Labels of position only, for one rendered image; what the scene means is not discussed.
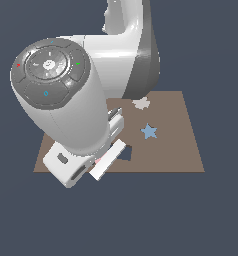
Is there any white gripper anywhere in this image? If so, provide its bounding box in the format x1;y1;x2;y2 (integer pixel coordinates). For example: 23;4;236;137
43;106;127;189

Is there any brown slot board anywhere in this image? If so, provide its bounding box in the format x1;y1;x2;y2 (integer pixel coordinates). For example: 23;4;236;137
33;90;206;174

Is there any blue star piece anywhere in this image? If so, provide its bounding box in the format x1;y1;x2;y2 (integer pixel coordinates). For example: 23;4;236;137
140;122;159;141

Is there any pale flower-shaped piece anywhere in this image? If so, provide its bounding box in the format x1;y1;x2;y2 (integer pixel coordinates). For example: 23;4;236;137
132;96;151;111

